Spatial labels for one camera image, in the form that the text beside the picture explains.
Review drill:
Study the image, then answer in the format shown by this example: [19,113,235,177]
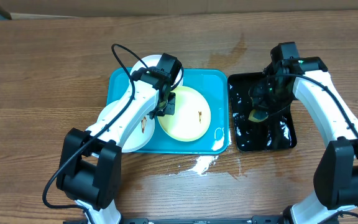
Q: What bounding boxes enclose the yellow-green plate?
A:
[158,86,211,142]

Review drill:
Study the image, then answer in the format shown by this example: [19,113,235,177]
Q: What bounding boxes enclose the green yellow sponge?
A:
[248,108,269,123]

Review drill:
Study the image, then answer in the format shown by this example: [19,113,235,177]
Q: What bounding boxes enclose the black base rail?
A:
[63,214,291,224]

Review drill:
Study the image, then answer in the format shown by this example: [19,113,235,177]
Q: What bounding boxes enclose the white plate top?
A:
[130,55,184,88]

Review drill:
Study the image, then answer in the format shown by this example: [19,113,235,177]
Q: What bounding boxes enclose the teal plastic tray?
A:
[122,68,231,154]

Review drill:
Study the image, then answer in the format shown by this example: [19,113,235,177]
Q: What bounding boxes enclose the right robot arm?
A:
[249,57,358,223]

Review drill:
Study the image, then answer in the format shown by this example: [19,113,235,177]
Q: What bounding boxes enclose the white plate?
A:
[130,55,184,88]
[97,99,155,153]

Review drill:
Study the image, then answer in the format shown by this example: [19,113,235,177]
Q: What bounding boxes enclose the white plate lower left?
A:
[97,99,155,153]

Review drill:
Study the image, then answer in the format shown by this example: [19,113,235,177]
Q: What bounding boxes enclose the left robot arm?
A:
[51,67,183,223]

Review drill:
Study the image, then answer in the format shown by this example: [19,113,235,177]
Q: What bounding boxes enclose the black plastic tray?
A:
[227,72,297,152]

